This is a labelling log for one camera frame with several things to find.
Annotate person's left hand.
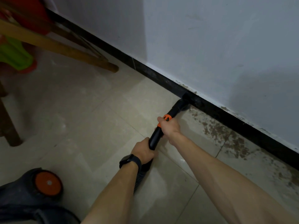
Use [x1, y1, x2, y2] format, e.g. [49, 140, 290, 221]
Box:
[130, 137, 159, 165]

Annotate person's right hand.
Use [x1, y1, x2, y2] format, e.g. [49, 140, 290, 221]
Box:
[157, 116, 182, 147]

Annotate black vacuum hose with nozzle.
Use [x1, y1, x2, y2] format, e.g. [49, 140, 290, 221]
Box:
[133, 98, 190, 195]

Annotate grey vacuum cleaner orange knobs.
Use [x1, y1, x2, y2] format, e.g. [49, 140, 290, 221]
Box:
[0, 167, 81, 224]

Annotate person's left forearm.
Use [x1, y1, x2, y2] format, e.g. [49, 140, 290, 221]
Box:
[80, 162, 141, 224]

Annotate person's right forearm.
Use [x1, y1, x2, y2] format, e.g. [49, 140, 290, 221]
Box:
[168, 132, 299, 224]

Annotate black smartwatch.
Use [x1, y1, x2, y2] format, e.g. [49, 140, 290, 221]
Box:
[119, 154, 142, 174]

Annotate black baseboard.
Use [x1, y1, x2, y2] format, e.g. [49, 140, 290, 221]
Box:
[45, 8, 299, 172]

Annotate wooden folding table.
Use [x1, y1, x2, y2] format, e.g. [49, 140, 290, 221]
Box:
[0, 2, 120, 147]

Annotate pink plastic stool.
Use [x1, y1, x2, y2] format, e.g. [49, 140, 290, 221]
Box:
[0, 8, 38, 75]

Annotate green plastic stool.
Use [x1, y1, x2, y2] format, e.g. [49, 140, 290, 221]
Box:
[0, 35, 35, 71]

